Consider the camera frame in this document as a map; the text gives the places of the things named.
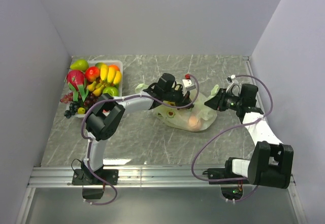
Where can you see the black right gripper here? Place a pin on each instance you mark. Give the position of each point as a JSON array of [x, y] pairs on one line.
[[217, 102]]

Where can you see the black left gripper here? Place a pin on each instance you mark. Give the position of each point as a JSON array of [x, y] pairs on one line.
[[184, 99]]

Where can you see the pale green avocado plastic bag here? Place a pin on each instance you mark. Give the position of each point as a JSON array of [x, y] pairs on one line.
[[179, 118]]

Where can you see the orange fake peach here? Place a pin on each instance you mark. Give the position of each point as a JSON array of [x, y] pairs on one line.
[[194, 123]]

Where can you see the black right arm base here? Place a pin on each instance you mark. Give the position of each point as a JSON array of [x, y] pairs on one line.
[[232, 185]]

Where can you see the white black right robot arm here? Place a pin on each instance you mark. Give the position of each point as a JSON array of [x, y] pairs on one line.
[[271, 162]]

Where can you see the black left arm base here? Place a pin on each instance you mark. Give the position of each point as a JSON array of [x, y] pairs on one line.
[[106, 180]]

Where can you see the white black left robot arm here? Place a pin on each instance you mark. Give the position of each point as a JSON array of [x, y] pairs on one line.
[[103, 118]]

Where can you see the green fake apple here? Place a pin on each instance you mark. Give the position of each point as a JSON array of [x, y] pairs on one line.
[[112, 91]]

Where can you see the orange fake tangerine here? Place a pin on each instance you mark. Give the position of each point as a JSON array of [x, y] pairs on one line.
[[115, 67]]

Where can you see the green yellow fake mango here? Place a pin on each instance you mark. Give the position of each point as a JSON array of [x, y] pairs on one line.
[[99, 64]]

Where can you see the red fake apple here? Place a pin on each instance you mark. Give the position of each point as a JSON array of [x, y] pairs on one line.
[[92, 73]]

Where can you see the small green fake grape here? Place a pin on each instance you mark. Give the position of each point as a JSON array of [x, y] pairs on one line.
[[81, 111]]

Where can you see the green yellow fake pear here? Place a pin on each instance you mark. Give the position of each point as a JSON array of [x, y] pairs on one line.
[[80, 65]]

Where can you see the pink fake dragon fruit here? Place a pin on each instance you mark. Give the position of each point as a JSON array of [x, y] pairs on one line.
[[77, 83]]

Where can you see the red fake grape bunch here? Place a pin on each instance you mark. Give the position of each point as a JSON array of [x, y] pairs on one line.
[[67, 98]]

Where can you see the white plastic fruit bin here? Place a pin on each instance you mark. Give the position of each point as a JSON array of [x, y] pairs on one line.
[[91, 64]]

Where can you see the small yellow banana bunch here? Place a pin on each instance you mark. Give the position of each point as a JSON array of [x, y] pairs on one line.
[[110, 76]]

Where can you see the tiny yellow banana bunch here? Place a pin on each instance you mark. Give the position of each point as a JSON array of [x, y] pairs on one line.
[[96, 88]]

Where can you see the dark red grape bunch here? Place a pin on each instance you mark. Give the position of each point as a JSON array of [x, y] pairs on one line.
[[90, 100]]

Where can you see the dark purple grape bunch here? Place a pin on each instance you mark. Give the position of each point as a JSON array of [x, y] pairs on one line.
[[72, 110]]

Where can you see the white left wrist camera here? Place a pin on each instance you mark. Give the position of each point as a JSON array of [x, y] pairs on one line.
[[189, 84]]

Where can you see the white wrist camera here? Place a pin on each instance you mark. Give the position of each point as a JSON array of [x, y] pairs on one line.
[[232, 80], [189, 84]]

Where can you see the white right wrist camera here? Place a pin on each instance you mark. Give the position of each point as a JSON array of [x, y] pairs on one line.
[[232, 80]]

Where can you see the aluminium mounting rail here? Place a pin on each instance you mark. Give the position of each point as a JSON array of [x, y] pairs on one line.
[[128, 176]]

